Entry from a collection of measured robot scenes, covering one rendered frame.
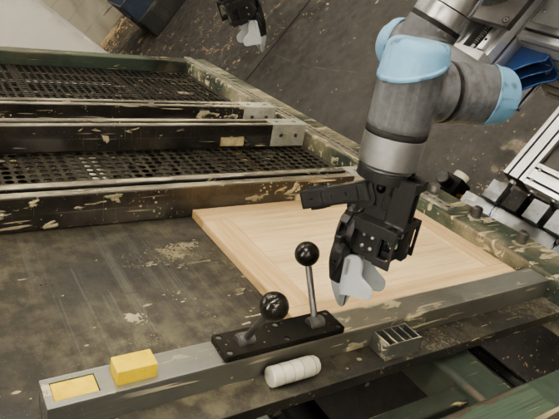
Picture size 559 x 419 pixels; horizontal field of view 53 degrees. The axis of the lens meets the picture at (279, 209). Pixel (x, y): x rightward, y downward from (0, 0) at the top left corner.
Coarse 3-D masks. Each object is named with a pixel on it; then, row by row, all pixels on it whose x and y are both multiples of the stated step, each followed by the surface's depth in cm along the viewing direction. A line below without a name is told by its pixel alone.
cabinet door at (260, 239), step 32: (224, 224) 115; (256, 224) 118; (288, 224) 121; (320, 224) 123; (256, 256) 105; (288, 256) 108; (320, 256) 110; (416, 256) 117; (448, 256) 120; (480, 256) 122; (288, 288) 96; (320, 288) 99; (384, 288) 102; (416, 288) 104
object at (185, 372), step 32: (448, 288) 102; (480, 288) 104; (512, 288) 106; (544, 288) 112; (352, 320) 87; (384, 320) 89; (416, 320) 93; (448, 320) 98; (160, 352) 73; (192, 352) 74; (288, 352) 79; (320, 352) 83; (128, 384) 67; (160, 384) 69; (192, 384) 72; (224, 384) 75; (64, 416) 63; (96, 416) 66
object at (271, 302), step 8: (264, 296) 69; (272, 296) 68; (280, 296) 68; (264, 304) 68; (272, 304) 67; (280, 304) 68; (288, 304) 69; (264, 312) 68; (272, 312) 67; (280, 312) 68; (288, 312) 69; (264, 320) 71; (272, 320) 68; (280, 320) 69; (256, 328) 73; (240, 336) 76; (248, 336) 75; (240, 344) 75; (248, 344) 76
